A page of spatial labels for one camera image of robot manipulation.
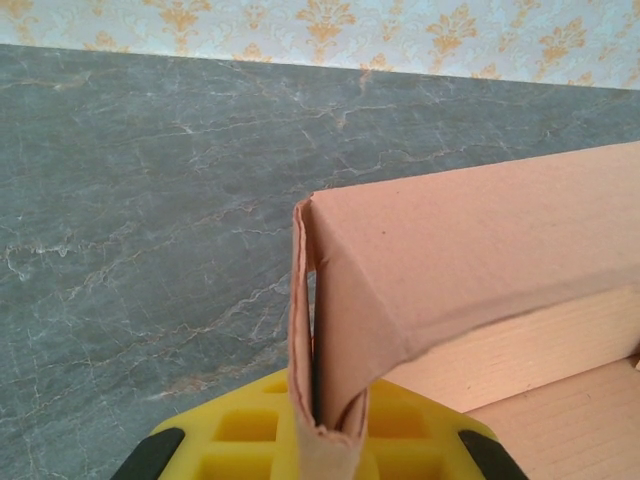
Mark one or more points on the orange cardboard paper box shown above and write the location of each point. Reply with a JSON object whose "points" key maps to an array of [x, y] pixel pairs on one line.
{"points": [[450, 240]]}

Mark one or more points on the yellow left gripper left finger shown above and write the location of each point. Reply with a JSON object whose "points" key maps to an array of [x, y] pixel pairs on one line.
{"points": [[250, 405]]}

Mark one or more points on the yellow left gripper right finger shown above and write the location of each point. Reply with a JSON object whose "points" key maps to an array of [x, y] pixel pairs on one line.
{"points": [[415, 415]]}

